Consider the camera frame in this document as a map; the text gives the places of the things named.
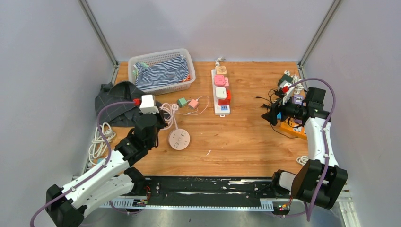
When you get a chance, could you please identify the white long power strip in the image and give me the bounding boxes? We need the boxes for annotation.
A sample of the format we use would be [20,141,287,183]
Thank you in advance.
[211,69,231,117]

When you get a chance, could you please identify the white plug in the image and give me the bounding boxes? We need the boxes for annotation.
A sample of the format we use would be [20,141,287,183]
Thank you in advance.
[215,87,227,100]

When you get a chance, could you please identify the round pink socket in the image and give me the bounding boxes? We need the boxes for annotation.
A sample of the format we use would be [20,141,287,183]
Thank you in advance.
[168,129,191,150]

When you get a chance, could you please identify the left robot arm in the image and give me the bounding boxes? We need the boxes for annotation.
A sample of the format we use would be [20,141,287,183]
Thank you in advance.
[45,109,167,227]

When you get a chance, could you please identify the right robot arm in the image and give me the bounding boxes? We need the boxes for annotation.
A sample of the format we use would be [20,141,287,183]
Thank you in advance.
[261,87,348,209]

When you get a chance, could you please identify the red plug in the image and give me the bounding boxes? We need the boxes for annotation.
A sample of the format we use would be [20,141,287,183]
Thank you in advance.
[218,89,231,106]

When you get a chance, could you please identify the pink plug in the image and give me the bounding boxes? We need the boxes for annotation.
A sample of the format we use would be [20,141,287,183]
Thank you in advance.
[213,74,229,87]

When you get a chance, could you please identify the beige plug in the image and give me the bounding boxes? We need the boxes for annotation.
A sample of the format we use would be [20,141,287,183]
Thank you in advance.
[215,66,227,75]

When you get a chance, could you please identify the black adapter at right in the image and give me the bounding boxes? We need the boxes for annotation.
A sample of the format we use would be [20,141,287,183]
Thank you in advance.
[268,89,284,103]

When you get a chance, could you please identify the purple power strip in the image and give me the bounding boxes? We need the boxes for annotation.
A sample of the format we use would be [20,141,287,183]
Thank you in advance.
[292,95,304,105]

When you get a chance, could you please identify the dark green adapter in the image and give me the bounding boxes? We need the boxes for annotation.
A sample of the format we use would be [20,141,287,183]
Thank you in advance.
[277,74,293,86]

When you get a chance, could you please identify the green small charger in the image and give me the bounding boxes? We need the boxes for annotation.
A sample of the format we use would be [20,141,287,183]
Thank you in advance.
[177,98,188,108]

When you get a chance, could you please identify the orange power strip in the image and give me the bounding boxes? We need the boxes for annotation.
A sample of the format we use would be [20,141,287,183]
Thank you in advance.
[279,122,307,140]

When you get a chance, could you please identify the white plastic basket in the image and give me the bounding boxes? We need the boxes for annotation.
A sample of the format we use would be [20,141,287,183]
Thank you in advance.
[128,48,196,95]

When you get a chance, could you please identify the dark grey plaid cloth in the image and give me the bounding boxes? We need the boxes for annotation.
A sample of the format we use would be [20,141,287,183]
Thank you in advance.
[94,81,146,128]

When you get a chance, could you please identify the striped cloth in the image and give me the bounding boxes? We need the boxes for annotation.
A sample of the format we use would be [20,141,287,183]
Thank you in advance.
[132,55,190,90]

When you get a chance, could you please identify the coiled white socket cable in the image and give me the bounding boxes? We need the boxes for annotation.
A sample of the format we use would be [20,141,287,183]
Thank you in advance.
[159,103,180,131]

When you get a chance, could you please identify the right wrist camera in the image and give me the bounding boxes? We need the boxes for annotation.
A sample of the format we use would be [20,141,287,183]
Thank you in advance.
[279,81,294,105]

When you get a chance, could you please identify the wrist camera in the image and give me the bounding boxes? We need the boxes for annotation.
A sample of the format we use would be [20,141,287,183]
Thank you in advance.
[139,94,160,114]
[279,81,294,105]

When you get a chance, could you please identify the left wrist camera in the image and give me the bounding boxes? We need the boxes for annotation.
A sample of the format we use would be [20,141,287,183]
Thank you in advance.
[139,94,160,114]

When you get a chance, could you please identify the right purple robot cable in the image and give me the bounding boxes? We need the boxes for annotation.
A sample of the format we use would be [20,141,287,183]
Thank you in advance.
[282,78,336,222]

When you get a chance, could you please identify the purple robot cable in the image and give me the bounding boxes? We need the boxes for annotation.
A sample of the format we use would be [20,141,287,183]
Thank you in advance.
[29,98,141,227]
[282,78,336,222]

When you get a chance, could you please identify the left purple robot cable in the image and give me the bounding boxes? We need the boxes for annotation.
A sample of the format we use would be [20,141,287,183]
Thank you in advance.
[29,98,141,227]

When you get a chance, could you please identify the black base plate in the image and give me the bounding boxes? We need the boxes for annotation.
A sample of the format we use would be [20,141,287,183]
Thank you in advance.
[124,176,289,208]

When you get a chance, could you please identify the white coiled cable left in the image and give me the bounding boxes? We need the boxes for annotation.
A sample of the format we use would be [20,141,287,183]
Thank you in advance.
[88,122,116,166]

